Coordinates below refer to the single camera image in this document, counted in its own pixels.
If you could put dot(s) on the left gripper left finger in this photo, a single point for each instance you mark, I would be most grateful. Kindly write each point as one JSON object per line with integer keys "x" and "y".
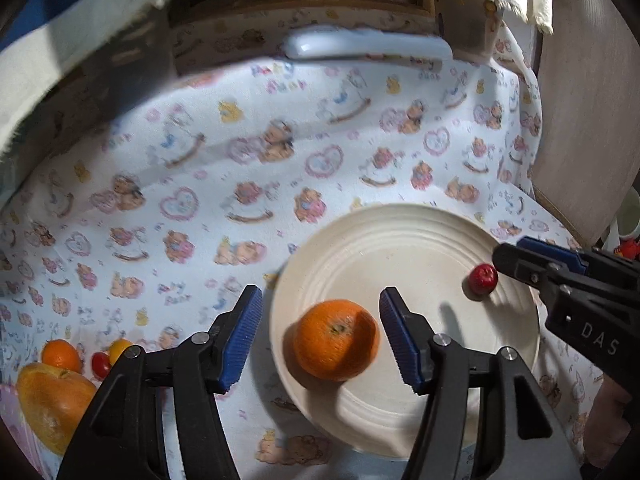
{"x": 150, "y": 396}

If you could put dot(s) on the pink toy box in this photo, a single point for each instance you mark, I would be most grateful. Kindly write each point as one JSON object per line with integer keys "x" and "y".
{"x": 12, "y": 415}

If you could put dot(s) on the white plastic handle device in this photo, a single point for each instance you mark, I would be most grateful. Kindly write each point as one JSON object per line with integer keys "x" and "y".
{"x": 317, "y": 42}

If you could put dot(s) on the person's right hand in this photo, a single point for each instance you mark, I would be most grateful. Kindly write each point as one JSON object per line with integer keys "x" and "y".
{"x": 606, "y": 429}

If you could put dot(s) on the large yellow pomelo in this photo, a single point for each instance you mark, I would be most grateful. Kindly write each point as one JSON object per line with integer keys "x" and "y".
{"x": 53, "y": 401}

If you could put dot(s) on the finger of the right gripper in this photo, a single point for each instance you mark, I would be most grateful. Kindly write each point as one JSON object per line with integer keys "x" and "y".
{"x": 577, "y": 260}
{"x": 606, "y": 282}

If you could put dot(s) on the red jujube fruit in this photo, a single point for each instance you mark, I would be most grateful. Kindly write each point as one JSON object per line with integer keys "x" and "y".
{"x": 483, "y": 279}

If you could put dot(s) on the red cherry tomato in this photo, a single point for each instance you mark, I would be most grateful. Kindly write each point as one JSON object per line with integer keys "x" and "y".
{"x": 100, "y": 365}

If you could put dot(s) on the cream ceramic plate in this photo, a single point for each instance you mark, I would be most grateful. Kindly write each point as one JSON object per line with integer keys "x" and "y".
{"x": 406, "y": 265}

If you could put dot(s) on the orange mandarin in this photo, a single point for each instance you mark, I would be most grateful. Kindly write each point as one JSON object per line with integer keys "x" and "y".
{"x": 336, "y": 340}
{"x": 60, "y": 353}

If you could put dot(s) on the yellow cherry tomato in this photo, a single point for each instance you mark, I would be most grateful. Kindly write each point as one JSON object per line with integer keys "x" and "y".
{"x": 117, "y": 348}

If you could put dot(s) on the baby bear print cloth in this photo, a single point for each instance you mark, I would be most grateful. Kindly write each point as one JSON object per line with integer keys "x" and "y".
{"x": 152, "y": 224}

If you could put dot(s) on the striped Paris fabric curtain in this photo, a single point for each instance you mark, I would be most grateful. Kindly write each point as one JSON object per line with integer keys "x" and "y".
{"x": 200, "y": 5}

